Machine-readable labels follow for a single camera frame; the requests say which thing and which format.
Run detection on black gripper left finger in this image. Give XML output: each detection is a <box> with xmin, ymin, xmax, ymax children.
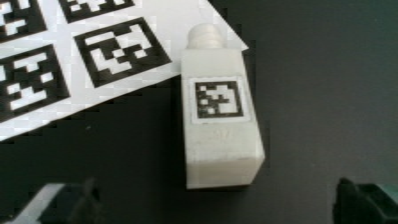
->
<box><xmin>11</xmin><ymin>178</ymin><xmax>105</xmax><ymax>224</ymax></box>

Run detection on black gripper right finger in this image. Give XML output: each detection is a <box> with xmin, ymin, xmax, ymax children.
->
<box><xmin>332</xmin><ymin>178</ymin><xmax>398</xmax><ymax>224</ymax></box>

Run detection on white tagged leg block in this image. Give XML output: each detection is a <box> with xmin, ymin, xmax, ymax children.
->
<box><xmin>181</xmin><ymin>24</ymin><xmax>265</xmax><ymax>190</ymax></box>

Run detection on white base tag sheet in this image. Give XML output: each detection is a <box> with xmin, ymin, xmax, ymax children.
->
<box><xmin>0</xmin><ymin>0</ymin><xmax>247</xmax><ymax>141</ymax></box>

